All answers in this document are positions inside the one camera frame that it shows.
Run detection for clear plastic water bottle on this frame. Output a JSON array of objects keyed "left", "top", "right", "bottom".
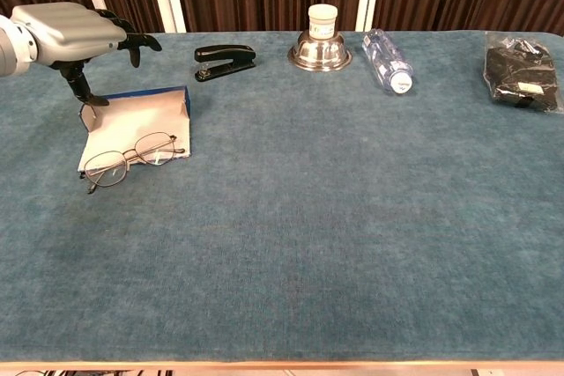
[{"left": 361, "top": 27, "right": 414, "bottom": 95}]

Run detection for upturned steel bowl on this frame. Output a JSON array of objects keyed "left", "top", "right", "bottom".
[{"left": 287, "top": 30, "right": 353, "bottom": 73}]

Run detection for blue glasses case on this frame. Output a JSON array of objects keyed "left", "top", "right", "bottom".
[{"left": 77, "top": 85, "right": 193, "bottom": 173}]

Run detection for white plastic jar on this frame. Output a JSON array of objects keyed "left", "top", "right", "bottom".
[{"left": 308, "top": 4, "right": 339, "bottom": 41}]

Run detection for thin-framed eyeglasses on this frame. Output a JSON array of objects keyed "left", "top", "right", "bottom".
[{"left": 79, "top": 131, "right": 186, "bottom": 195}]

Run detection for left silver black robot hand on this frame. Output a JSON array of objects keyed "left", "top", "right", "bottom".
[{"left": 9, "top": 1, "right": 163, "bottom": 107}]

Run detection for black stapler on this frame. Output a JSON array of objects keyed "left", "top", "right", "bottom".
[{"left": 194, "top": 44, "right": 257, "bottom": 83}]

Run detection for bagged black gloves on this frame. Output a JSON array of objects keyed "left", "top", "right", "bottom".
[{"left": 483, "top": 31, "right": 564, "bottom": 115}]

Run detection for teal table cloth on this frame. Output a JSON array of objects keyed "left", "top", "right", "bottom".
[{"left": 0, "top": 30, "right": 564, "bottom": 364}]

